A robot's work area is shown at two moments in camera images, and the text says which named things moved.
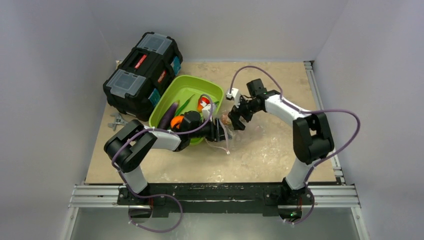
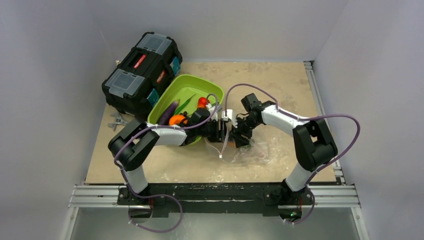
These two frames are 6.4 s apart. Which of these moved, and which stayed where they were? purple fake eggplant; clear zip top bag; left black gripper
Moved: clear zip top bag
Stayed: purple fake eggplant; left black gripper
